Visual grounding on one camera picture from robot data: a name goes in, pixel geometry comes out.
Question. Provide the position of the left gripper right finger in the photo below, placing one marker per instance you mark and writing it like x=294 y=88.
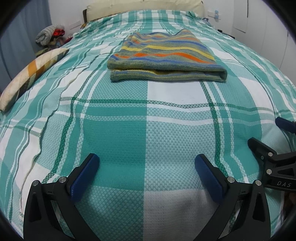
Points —
x=253 y=220

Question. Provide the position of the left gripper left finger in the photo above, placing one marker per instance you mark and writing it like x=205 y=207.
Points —
x=40 y=221

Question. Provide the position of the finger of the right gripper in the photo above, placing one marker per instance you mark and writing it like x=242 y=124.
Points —
x=278 y=169
x=286 y=125

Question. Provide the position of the striped knit sweater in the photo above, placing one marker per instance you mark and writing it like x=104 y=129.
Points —
x=164 y=57

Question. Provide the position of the pile of clothes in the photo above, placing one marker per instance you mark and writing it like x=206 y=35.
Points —
x=51 y=37

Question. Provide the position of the white wardrobe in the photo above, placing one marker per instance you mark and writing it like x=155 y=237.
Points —
x=258 y=27

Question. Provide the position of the dark nightstand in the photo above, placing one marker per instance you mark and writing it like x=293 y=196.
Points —
x=219 y=30

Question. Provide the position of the beige patchwork pillow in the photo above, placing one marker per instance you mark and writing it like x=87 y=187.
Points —
x=25 y=79

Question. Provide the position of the blue curtain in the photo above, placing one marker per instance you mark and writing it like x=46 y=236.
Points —
x=18 y=45

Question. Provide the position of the cream padded headboard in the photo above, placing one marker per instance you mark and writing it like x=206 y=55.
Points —
x=100 y=9

